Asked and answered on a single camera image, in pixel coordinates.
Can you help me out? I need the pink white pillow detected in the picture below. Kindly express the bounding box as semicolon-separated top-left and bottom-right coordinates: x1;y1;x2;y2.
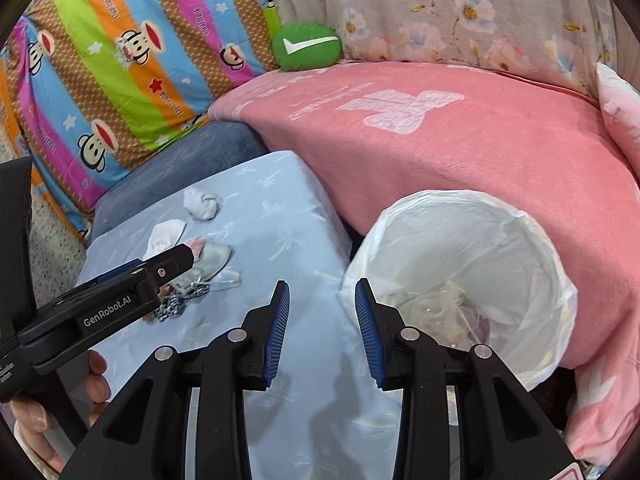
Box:
596;62;640;182

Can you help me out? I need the clear plastic wrapper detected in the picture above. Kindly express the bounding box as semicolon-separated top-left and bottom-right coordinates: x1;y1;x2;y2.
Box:
206;270;244;294

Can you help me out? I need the green round cushion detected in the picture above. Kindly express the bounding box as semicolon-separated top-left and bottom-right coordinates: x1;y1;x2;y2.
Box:
271;21;344;72

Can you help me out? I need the beige fluffy wad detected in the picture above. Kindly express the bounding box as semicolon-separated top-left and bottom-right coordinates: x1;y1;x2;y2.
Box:
415;280;476;351

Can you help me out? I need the blue-grey sofa cushion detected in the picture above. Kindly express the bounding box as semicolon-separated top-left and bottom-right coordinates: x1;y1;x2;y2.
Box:
85;120;272;247

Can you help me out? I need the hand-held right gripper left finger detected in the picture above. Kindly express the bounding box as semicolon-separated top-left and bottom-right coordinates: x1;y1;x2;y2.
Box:
57;280;292;480

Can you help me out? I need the black white patterned cloth scrap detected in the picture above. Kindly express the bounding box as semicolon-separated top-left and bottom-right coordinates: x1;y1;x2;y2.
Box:
149;289;189;323

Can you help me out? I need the white speckled cloth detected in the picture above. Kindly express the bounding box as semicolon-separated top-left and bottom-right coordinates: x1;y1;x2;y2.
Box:
0;135;92;311

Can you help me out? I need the person's left hand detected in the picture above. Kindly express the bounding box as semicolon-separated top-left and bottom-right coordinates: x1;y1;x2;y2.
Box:
10;350;111;477

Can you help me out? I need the round bin with white liner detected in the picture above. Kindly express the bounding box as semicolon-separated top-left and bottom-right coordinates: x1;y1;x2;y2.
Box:
340;189;579;394

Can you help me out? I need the pink blanket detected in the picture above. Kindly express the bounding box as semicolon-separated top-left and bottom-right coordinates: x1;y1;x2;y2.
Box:
207;60;640;467

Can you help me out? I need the colourful monkey print pillow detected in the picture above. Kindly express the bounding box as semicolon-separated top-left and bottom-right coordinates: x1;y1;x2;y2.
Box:
0;0;284;242

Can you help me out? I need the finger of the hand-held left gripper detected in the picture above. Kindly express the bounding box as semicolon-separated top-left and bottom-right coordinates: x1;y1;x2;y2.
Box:
142;244;197;292
75;258;151;292

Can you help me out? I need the white crumpled tissue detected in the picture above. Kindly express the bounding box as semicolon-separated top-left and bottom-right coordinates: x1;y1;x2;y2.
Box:
183;187;221;222

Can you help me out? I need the grey face mask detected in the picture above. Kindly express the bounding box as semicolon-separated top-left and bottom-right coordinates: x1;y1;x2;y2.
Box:
186;242;236;287

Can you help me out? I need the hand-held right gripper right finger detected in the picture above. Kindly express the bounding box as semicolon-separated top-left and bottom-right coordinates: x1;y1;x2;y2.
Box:
354;277;576;480

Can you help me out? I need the grey floral cloth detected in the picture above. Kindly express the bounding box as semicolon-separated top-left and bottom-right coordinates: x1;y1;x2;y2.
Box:
255;0;619;97

